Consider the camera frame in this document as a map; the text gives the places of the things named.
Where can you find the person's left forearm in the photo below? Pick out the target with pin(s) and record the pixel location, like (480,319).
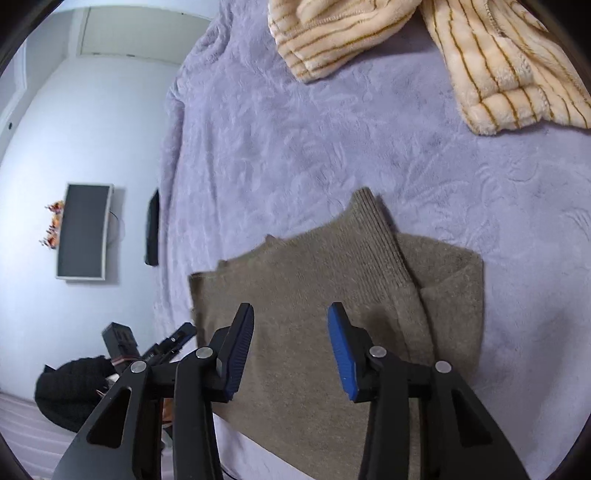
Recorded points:
(69,392)

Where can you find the white-framed wall screen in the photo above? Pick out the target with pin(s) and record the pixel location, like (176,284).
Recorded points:
(83,230)

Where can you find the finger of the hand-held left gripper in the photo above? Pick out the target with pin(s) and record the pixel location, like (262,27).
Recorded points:
(173,344)

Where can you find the purple textured blanket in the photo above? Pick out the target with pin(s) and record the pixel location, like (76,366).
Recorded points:
(323,138)

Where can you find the black flat rectangular device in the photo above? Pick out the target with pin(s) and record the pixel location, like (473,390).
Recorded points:
(152,226)

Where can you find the orange flower decoration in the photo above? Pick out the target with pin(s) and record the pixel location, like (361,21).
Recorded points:
(53,226)

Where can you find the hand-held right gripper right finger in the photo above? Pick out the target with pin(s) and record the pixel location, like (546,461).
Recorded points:
(341,350)

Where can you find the white door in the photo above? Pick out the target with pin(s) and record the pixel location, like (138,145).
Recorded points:
(138,27)

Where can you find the brown knit sweater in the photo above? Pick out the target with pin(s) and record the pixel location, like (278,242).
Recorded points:
(300,286)

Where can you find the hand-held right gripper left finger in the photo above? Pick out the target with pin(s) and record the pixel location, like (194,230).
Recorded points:
(240,344)

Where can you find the beige striped fleece blanket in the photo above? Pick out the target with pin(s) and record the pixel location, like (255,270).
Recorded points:
(498,69)

